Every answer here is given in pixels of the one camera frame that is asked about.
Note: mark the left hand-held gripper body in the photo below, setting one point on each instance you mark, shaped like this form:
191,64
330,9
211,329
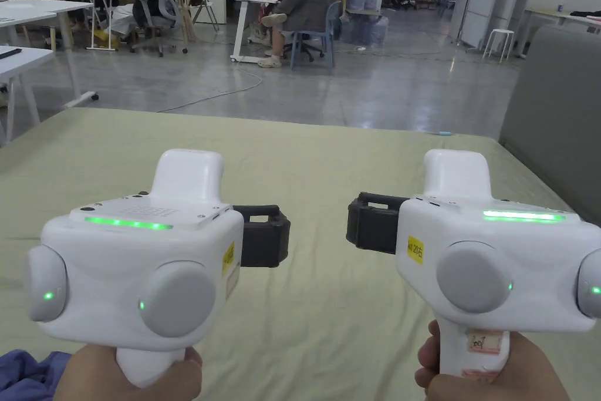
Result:
131,260

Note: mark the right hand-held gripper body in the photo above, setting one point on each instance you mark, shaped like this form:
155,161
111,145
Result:
516,250

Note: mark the person's right hand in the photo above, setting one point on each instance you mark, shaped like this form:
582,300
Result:
530,373

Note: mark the person's left hand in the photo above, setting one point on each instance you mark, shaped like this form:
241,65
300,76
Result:
94,377

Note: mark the grey padded headboard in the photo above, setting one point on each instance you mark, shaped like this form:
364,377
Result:
558,105

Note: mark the dark blue garment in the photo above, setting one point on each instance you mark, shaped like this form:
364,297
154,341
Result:
28,375

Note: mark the bed with pale green sheet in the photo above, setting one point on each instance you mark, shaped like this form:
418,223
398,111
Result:
324,161

